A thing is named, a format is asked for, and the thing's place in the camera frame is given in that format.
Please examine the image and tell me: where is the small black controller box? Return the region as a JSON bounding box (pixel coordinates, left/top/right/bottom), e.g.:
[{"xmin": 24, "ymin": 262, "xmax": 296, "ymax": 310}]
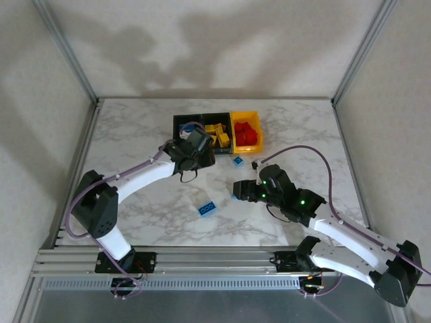
[
  {"xmin": 298, "ymin": 275, "xmax": 326, "ymax": 292},
  {"xmin": 110, "ymin": 277, "xmax": 136, "ymax": 291}
]

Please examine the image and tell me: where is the grey perforated cable duct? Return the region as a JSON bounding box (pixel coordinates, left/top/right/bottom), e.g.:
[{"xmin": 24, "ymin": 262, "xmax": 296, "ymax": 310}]
[{"xmin": 42, "ymin": 277, "xmax": 301, "ymax": 291}]

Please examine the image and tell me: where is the aluminium table side rail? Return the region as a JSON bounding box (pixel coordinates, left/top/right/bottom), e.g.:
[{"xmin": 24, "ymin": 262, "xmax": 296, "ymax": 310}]
[
  {"xmin": 331, "ymin": 97, "xmax": 376, "ymax": 236},
  {"xmin": 49, "ymin": 99, "xmax": 104, "ymax": 248}
]

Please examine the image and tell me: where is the right gripper thin black cable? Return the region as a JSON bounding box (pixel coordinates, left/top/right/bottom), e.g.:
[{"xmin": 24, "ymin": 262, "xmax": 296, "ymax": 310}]
[{"xmin": 265, "ymin": 203, "xmax": 292, "ymax": 223}]

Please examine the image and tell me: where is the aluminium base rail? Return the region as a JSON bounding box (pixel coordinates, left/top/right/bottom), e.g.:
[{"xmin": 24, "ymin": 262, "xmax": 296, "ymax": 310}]
[{"xmin": 30, "ymin": 244, "xmax": 374, "ymax": 279}]

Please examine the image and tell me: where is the yellow plastic bin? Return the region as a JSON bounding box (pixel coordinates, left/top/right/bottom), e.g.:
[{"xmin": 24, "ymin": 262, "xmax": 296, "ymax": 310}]
[{"xmin": 230, "ymin": 110, "xmax": 265, "ymax": 153}]

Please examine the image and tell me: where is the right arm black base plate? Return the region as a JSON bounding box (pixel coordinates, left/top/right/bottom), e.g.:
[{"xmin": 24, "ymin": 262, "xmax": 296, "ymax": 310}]
[{"xmin": 269, "ymin": 250, "xmax": 312, "ymax": 274}]

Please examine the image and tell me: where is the left gripper thin black cable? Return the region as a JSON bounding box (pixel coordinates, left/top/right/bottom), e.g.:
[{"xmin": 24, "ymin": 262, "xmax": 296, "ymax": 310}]
[{"xmin": 178, "ymin": 168, "xmax": 200, "ymax": 184}]

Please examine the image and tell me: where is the aluminium frame post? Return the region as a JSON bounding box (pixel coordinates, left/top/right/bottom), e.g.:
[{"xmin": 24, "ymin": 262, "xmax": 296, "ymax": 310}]
[
  {"xmin": 331, "ymin": 0, "xmax": 399, "ymax": 106},
  {"xmin": 32, "ymin": 0, "xmax": 100, "ymax": 105}
]

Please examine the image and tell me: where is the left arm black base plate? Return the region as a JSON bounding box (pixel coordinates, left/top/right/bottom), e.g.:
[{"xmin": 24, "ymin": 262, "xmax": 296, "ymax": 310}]
[{"xmin": 95, "ymin": 251, "xmax": 158, "ymax": 274}]

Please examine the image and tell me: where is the black plastic bin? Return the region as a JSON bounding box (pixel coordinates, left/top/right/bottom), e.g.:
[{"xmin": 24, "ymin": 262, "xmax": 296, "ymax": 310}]
[
  {"xmin": 172, "ymin": 113, "xmax": 205, "ymax": 144},
  {"xmin": 201, "ymin": 112, "xmax": 236, "ymax": 157}
]

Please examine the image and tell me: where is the gripper thin black cable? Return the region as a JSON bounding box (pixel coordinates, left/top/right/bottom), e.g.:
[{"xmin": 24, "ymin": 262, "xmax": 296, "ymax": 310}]
[
  {"xmin": 265, "ymin": 203, "xmax": 292, "ymax": 223},
  {"xmin": 178, "ymin": 168, "xmax": 200, "ymax": 184}
]

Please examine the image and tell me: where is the grey metal panel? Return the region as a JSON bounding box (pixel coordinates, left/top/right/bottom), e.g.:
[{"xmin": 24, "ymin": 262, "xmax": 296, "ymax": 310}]
[{"xmin": 32, "ymin": 289, "xmax": 407, "ymax": 323}]

